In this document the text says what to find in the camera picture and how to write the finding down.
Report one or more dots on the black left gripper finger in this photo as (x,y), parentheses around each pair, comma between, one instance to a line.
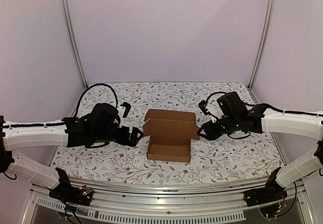
(136,132)
(134,139)

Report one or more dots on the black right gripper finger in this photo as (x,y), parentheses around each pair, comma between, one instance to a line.
(204,128)
(203,135)

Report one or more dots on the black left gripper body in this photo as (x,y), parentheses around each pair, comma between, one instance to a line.
(122,139)

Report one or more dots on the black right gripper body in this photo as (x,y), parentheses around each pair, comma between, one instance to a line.
(212,129)

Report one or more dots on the brown cardboard box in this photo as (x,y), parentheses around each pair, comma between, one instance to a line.
(170,134)

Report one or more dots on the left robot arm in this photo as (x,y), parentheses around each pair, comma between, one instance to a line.
(94,130)

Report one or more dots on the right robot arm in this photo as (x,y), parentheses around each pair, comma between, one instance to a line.
(234,115)

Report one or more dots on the floral patterned table mat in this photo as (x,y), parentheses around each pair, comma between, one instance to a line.
(224,160)

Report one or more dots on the small green circuit board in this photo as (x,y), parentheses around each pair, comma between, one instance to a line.
(84,190)

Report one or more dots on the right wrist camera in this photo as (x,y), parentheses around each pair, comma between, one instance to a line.
(210,110)

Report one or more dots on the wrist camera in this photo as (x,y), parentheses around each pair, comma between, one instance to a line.
(124,109)
(210,110)

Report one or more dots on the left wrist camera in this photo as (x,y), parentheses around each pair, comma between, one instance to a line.
(124,109)

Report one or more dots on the aluminium front rail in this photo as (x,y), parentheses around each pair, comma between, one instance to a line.
(205,203)

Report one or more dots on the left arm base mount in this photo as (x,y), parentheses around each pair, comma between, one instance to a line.
(67,193)

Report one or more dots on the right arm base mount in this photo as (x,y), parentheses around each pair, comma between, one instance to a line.
(263,195)

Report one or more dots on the right aluminium frame post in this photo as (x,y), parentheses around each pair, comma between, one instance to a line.
(262,43)

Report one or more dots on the aluminium frame post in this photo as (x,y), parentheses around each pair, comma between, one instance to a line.
(73,43)
(262,43)

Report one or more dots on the left aluminium frame post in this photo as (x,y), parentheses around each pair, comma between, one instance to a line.
(73,43)

